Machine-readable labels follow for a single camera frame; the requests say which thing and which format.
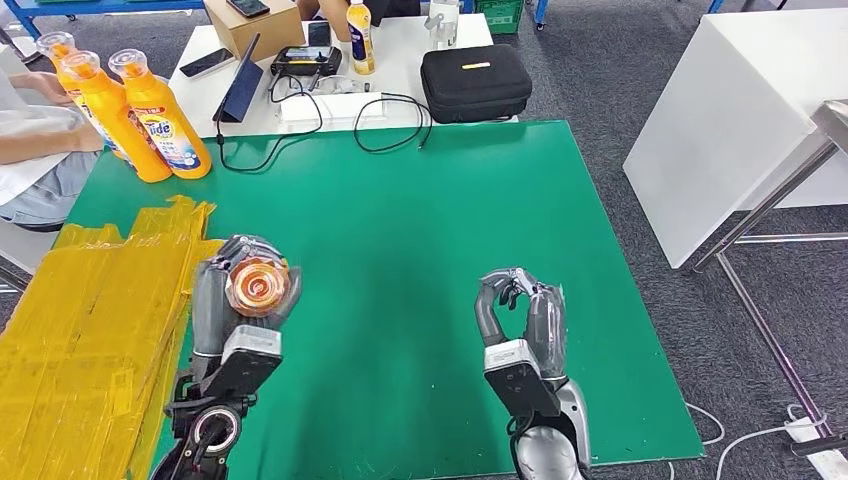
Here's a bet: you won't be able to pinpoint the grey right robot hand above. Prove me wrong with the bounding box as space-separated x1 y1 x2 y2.
473 266 569 383

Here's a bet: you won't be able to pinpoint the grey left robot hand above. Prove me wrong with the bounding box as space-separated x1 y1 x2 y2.
190 234 303 363

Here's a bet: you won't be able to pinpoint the person's left hand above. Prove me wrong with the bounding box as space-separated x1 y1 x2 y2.
26 70 73 107

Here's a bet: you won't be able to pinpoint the person's right hand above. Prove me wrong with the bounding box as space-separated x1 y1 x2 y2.
71 122 105 155

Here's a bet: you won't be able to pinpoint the orange detergent bottle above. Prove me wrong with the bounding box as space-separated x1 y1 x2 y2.
35 31 130 164
60 50 175 184
223 254 293 319
107 48 214 181

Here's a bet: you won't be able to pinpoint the person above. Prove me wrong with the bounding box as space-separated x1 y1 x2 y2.
296 0 423 43
0 66 105 230

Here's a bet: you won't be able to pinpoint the white bench seat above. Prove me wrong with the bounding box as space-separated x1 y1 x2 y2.
0 221 64 296

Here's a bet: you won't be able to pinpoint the dark blue tablet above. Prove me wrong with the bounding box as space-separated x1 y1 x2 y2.
211 33 266 125

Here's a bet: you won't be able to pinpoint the brown cardboard box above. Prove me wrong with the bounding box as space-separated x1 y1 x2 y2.
203 0 307 62

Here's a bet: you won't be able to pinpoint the black handheld controller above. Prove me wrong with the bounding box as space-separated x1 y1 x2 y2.
270 44 344 77

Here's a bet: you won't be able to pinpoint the flat white box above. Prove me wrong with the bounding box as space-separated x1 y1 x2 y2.
278 91 386 125

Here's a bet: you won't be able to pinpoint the clear safety glasses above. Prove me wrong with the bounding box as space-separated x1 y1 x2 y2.
311 74 364 96

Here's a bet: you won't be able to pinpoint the black zip case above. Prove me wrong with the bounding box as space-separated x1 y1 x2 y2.
419 43 534 125

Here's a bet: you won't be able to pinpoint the white cabinet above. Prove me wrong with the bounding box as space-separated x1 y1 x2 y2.
622 7 848 270

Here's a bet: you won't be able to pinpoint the white table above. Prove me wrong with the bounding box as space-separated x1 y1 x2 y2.
168 13 520 140

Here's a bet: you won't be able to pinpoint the white power strip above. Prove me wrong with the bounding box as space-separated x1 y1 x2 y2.
783 415 848 480

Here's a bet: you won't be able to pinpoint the green plastic crate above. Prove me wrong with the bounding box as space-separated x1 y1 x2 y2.
474 0 525 36

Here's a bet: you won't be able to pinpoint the clear plastic jug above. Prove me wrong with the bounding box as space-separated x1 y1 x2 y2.
425 0 461 51

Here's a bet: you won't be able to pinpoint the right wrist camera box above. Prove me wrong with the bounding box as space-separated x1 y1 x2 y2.
482 339 564 420

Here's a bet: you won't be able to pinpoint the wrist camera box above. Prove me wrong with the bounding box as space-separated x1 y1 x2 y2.
482 339 564 420
198 324 285 400

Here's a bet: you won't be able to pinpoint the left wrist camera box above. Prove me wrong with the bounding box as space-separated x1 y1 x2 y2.
198 324 285 400

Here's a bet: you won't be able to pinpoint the blue metal frame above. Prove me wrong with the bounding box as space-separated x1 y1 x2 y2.
0 0 207 42

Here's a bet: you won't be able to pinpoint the black cable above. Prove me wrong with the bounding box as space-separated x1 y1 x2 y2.
352 92 435 154
215 74 325 174

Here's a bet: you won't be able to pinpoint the white floor cable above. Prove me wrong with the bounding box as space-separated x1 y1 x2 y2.
682 400 725 446
714 402 826 480

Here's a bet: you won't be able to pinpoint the steel table frame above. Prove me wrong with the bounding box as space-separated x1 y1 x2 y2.
690 97 848 458

